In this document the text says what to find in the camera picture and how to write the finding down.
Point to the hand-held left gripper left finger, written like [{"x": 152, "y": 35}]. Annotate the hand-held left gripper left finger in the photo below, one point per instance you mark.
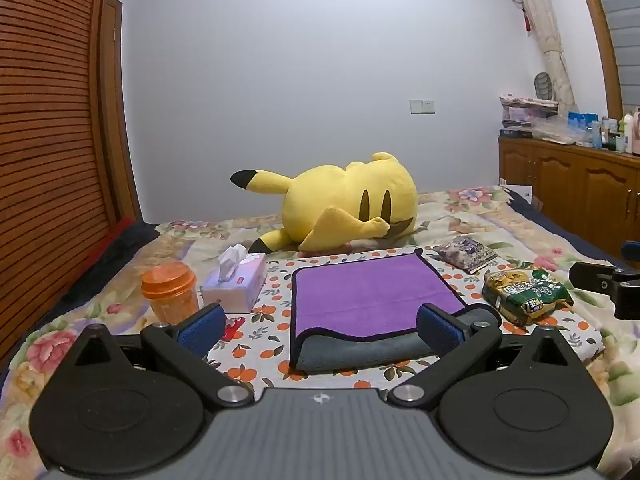
[{"x": 202, "y": 329}]

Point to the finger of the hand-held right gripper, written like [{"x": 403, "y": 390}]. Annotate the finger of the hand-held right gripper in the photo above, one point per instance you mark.
[{"x": 592, "y": 276}]

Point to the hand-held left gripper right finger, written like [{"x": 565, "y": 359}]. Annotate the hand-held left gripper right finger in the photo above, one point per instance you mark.
[{"x": 440, "y": 330}]

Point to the purple and grey towel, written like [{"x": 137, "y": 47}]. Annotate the purple and grey towel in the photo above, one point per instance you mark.
[{"x": 370, "y": 295}]

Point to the red small packet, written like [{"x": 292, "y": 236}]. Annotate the red small packet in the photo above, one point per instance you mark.
[{"x": 230, "y": 331}]

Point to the orange plastic jar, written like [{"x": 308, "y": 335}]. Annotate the orange plastic jar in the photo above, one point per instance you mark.
[{"x": 169, "y": 292}]

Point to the pink tissue box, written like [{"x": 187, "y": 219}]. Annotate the pink tissue box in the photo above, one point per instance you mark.
[{"x": 237, "y": 287}]

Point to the green snack packet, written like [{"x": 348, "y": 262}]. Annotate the green snack packet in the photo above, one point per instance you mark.
[{"x": 530, "y": 292}]

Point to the orange fruit print cloth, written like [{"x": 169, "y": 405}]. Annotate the orange fruit print cloth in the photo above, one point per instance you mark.
[{"x": 272, "y": 320}]

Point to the purple snack packet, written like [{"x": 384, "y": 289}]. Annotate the purple snack packet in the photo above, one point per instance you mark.
[{"x": 465, "y": 252}]

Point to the wooden cabinet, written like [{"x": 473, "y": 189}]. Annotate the wooden cabinet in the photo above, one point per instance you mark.
[{"x": 570, "y": 185}]

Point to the white box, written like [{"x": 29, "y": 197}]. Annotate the white box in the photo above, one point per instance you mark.
[{"x": 520, "y": 192}]

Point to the dark blue blanket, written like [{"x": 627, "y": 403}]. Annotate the dark blue blanket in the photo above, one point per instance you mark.
[{"x": 100, "y": 265}]

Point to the floral bed sheet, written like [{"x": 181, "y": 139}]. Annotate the floral bed sheet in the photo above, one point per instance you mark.
[{"x": 75, "y": 320}]

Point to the group of toiletry bottles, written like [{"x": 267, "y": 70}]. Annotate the group of toiletry bottles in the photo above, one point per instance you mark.
[{"x": 605, "y": 127}]

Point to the yellow plush toy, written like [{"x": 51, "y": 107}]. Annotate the yellow plush toy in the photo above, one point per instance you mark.
[{"x": 345, "y": 205}]

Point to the stack of boxes and bags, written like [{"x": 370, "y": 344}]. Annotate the stack of boxes and bags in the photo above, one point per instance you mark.
[{"x": 530, "y": 117}]

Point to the grey small fan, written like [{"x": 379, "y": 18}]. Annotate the grey small fan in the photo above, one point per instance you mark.
[{"x": 544, "y": 86}]

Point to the cream lace curtain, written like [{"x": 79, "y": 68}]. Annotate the cream lace curtain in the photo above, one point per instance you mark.
[{"x": 542, "y": 30}]

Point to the window blind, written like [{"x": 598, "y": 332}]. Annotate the window blind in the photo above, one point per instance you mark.
[{"x": 620, "y": 25}]

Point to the louvred wooden wardrobe door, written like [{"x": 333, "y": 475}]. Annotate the louvred wooden wardrobe door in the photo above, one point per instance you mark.
[{"x": 50, "y": 125}]

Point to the red hanging ornament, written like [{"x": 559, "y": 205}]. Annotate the red hanging ornament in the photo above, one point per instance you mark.
[{"x": 526, "y": 22}]

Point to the white wall switch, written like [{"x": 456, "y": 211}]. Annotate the white wall switch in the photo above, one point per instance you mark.
[{"x": 422, "y": 106}]

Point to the wooden window frame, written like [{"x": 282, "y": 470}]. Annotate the wooden window frame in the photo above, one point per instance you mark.
[{"x": 597, "y": 35}]

